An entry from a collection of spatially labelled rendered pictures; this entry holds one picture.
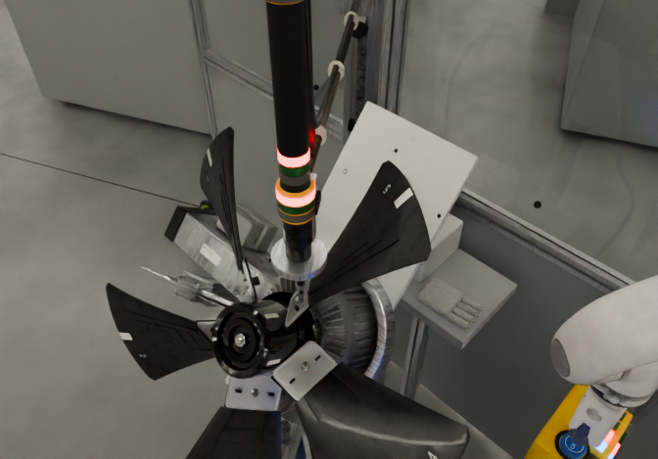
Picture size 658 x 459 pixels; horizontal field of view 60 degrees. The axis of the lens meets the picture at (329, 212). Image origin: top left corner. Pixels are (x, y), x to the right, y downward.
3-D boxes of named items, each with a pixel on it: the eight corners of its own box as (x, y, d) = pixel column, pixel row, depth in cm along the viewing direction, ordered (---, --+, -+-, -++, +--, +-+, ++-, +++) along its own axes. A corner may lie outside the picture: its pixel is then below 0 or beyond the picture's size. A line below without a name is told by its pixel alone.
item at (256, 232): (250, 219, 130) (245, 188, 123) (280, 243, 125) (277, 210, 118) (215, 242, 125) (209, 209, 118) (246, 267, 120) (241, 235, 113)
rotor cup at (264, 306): (262, 282, 103) (211, 283, 92) (328, 304, 95) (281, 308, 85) (246, 359, 104) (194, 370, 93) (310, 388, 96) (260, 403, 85)
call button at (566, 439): (566, 431, 95) (569, 426, 94) (588, 447, 93) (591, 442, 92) (553, 448, 93) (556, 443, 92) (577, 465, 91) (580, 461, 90)
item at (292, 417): (294, 439, 116) (301, 406, 116) (318, 451, 113) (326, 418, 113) (269, 450, 109) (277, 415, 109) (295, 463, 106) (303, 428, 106)
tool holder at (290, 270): (281, 225, 76) (276, 168, 69) (333, 232, 75) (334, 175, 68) (264, 277, 70) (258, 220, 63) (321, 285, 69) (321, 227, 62)
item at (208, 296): (265, 325, 106) (145, 272, 125) (268, 313, 106) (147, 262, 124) (258, 326, 104) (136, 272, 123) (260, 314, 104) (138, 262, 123)
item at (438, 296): (432, 280, 145) (434, 274, 143) (485, 310, 138) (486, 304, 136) (413, 300, 140) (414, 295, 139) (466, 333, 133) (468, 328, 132)
